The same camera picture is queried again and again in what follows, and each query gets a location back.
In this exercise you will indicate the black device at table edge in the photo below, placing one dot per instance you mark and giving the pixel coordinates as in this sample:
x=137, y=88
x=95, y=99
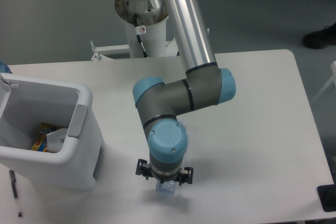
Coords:
x=327, y=197

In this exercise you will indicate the white open trash can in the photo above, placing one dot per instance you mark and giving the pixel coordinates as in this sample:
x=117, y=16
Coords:
x=26, y=102

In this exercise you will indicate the white frame at right edge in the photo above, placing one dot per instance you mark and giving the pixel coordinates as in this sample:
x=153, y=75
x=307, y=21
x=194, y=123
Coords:
x=327, y=88

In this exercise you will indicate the crushed clear plastic bottle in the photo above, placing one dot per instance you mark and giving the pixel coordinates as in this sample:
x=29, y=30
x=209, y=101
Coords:
x=165, y=190

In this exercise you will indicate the colourful snack wrapper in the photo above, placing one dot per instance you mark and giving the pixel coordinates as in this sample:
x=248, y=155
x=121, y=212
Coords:
x=40, y=143

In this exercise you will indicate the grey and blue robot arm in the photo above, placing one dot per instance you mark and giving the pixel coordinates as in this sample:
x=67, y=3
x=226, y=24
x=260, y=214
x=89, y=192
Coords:
x=159, y=103

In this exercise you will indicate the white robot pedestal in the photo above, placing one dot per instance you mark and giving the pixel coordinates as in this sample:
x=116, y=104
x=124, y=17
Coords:
x=145, y=25

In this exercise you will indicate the black pen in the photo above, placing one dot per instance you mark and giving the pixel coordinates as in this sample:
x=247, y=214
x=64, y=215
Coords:
x=15, y=193

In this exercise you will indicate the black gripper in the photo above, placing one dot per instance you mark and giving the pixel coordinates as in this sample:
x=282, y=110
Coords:
x=144, y=169

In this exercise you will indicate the blue object at left edge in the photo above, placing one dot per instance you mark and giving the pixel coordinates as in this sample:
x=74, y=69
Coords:
x=4, y=68

